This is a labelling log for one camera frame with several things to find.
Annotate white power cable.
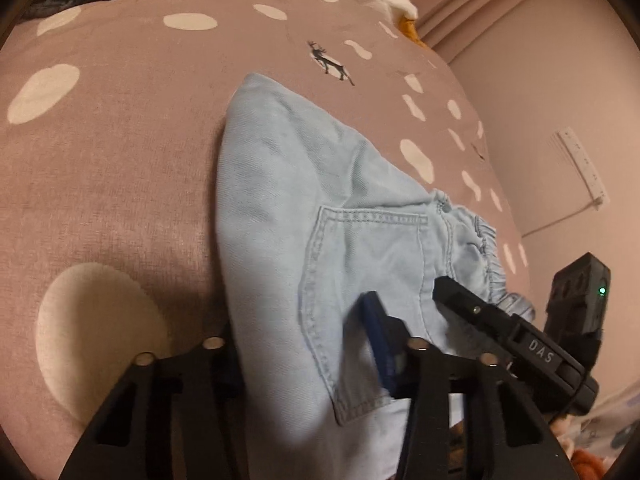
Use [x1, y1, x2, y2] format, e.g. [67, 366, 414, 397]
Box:
[519, 198, 604, 239]

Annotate light blue denim pants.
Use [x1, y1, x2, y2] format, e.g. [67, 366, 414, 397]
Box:
[216, 74, 534, 479]

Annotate pink curtain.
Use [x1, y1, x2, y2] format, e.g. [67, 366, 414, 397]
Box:
[389, 0, 576, 64]

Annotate pink polka dot bed cover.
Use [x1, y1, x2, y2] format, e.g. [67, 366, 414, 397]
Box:
[1, 0, 529, 479]

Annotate white power strip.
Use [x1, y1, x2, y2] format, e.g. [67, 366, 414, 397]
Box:
[556, 128, 610, 210]

